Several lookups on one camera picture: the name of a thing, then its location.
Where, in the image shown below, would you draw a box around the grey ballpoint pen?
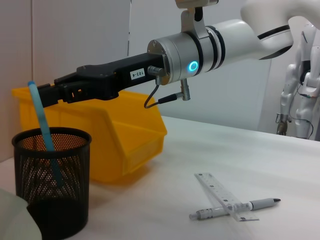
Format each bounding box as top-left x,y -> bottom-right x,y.
189,197 -> 282,221

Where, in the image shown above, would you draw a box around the right gripper cable with plug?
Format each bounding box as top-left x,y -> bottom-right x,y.
143,65 -> 191,109

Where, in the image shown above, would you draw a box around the yellow plastic bin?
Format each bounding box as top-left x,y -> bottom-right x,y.
11,86 -> 168,185

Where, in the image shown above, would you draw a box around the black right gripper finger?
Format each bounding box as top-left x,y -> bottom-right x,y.
53,72 -> 84,86
36,83 -> 86,109

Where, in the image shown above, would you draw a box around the blue scissors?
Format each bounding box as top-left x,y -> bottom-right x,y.
27,79 -> 66,192

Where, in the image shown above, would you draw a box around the black mesh pen cup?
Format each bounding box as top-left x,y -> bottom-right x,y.
11,126 -> 93,240

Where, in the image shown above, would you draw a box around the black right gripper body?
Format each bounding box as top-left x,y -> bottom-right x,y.
75,52 -> 167,101

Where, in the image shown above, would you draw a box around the transparent plastic ruler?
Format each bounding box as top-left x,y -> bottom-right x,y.
194,172 -> 260,222

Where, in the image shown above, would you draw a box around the green glass fruit plate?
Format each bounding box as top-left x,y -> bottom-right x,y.
0,187 -> 42,240

